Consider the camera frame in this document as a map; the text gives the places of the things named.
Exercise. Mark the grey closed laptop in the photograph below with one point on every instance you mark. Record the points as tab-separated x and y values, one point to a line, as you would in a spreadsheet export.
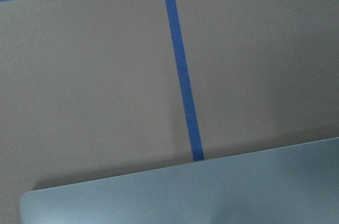
293	184

